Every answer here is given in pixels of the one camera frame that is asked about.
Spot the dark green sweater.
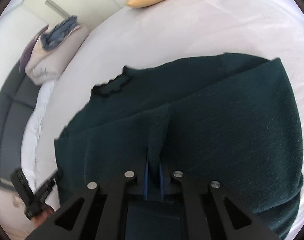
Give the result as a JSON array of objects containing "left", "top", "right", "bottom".
[{"left": 55, "top": 53, "right": 303, "bottom": 239}]

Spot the left hand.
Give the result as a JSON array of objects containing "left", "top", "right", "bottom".
[{"left": 31, "top": 205, "right": 55, "bottom": 228}]

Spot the dark grey headboard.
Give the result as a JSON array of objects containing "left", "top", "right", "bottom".
[{"left": 0, "top": 63, "right": 40, "bottom": 192}]

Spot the folded beige duvet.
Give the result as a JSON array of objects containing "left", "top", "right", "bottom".
[{"left": 25, "top": 24, "right": 89, "bottom": 86}]

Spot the purple pillow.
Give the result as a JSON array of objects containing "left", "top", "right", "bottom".
[{"left": 19, "top": 24, "right": 49, "bottom": 72}]

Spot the blue grey garment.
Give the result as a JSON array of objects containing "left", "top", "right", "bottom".
[{"left": 40, "top": 15, "right": 79, "bottom": 51}]

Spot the bed with white sheet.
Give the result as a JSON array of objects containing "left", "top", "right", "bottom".
[{"left": 21, "top": 0, "right": 304, "bottom": 239}]

